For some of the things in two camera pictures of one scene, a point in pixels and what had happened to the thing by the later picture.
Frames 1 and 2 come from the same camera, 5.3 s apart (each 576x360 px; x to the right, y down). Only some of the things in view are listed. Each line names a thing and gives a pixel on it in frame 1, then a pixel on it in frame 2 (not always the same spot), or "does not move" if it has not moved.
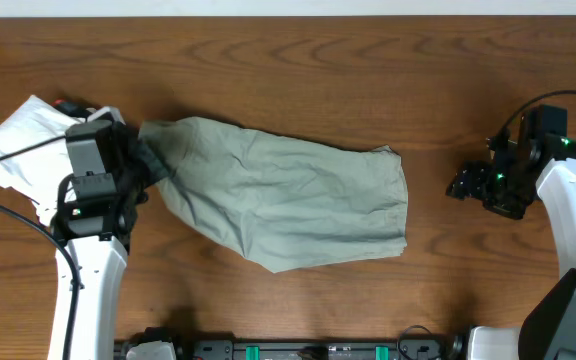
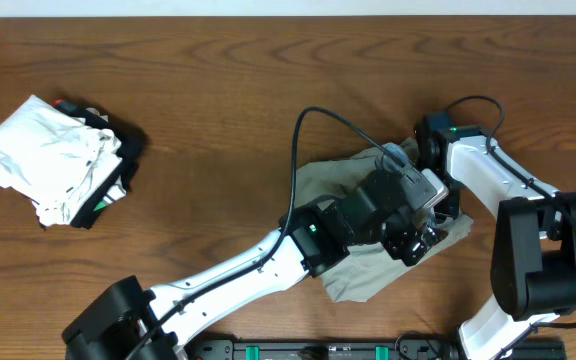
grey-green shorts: (279, 203) -> (367, 271)
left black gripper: (138, 157) -> (407, 240)
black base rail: (449, 348) does not move
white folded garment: (38, 173) does not move
